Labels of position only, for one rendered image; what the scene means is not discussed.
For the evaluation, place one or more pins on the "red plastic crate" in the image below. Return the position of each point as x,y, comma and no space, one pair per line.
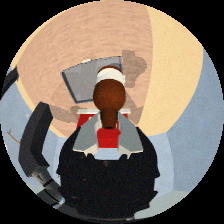
107,138

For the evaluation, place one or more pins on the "brown bottle with white label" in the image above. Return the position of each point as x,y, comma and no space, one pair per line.
109,94

